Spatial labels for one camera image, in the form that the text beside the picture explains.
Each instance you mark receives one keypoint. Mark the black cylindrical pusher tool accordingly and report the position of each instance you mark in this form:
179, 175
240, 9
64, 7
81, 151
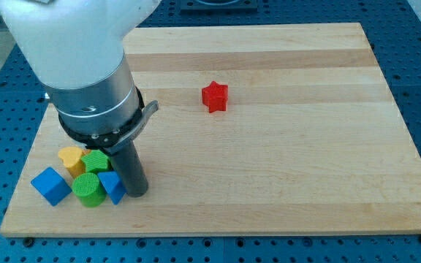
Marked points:
127, 164

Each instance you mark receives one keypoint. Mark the blue cube block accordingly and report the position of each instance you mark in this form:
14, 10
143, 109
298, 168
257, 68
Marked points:
51, 185

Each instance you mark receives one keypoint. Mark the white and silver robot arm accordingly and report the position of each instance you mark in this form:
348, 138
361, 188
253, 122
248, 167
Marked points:
75, 49

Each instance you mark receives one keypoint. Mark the green star block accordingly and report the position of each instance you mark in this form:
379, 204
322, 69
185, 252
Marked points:
96, 161

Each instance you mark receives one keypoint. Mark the red star block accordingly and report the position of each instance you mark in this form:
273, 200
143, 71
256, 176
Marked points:
215, 97

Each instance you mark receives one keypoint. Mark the blue triangle block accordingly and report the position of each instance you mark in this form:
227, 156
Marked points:
113, 186

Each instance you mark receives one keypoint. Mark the green cylinder block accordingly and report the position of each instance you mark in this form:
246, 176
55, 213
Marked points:
89, 190

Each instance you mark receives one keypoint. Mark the yellow heart block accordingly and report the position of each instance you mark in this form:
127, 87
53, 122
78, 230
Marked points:
71, 158

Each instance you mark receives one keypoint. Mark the wooden board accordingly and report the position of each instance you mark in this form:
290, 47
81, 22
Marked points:
312, 141

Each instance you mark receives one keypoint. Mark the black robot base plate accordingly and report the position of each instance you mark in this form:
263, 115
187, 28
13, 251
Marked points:
218, 5

